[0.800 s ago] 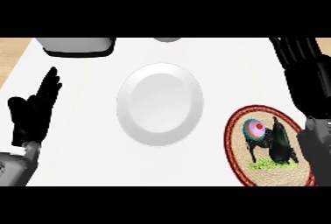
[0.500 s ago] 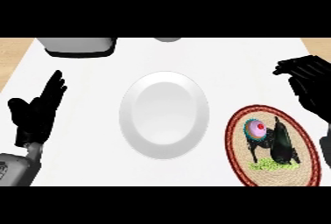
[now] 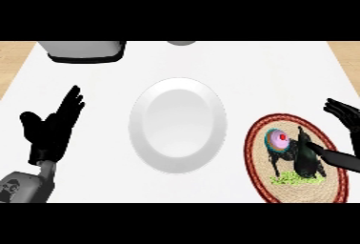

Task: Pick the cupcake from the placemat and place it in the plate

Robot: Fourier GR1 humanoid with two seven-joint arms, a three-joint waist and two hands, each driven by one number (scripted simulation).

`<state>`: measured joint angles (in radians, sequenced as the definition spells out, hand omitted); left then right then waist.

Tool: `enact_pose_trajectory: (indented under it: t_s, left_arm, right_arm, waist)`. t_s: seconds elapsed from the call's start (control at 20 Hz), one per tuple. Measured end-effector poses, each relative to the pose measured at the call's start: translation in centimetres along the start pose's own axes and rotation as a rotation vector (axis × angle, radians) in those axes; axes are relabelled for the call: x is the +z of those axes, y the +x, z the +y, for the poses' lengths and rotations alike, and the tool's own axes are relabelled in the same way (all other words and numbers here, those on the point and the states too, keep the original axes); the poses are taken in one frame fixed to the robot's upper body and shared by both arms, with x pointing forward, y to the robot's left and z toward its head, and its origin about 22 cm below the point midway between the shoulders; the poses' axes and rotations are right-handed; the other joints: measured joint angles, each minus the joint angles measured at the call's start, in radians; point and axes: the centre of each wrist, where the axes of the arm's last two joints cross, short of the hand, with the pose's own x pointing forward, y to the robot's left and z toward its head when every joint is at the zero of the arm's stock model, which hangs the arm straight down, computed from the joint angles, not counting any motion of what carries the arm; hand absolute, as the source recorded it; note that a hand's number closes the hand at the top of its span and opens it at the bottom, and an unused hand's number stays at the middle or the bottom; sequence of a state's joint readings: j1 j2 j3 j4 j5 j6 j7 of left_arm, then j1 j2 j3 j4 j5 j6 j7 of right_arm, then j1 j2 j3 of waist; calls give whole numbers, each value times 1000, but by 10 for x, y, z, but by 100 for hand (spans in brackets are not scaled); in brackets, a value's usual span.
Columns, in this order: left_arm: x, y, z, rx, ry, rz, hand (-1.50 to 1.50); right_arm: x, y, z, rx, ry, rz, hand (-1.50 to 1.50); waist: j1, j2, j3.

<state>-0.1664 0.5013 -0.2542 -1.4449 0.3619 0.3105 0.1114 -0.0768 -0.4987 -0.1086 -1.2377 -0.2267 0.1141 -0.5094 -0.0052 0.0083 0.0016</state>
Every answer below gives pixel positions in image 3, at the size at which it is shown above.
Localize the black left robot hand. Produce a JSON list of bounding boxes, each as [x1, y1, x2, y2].
[[18, 85, 87, 167]]

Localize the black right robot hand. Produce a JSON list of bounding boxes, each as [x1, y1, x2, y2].
[[305, 97, 360, 174]]

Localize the round woven red-rimmed placemat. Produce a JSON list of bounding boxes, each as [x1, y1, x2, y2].
[[242, 112, 349, 204]]

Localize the white oval plate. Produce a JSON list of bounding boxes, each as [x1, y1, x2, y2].
[[128, 76, 229, 175]]

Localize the dark green eggplant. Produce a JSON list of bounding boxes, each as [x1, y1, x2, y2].
[[292, 126, 320, 179]]

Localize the grey appliance with black base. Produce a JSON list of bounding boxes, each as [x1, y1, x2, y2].
[[37, 40, 128, 64]]

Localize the small grey round object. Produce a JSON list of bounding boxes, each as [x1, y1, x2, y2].
[[165, 40, 198, 47]]

